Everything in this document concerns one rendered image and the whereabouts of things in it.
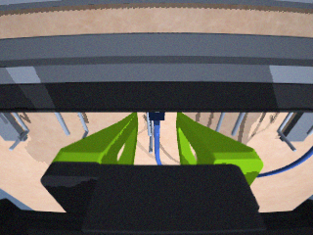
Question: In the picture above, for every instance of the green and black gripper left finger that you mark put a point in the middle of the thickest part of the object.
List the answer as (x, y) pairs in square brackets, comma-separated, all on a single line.
[(103, 146)]

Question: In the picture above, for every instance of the blue cable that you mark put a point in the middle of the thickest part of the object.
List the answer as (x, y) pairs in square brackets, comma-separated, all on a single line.
[(302, 159)]

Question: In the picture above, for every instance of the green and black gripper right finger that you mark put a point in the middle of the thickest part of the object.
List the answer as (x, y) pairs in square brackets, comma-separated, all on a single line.
[(214, 148)]

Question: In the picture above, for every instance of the grey patch panel rack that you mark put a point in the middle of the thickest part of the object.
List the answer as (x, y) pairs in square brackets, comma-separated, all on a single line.
[(156, 72)]

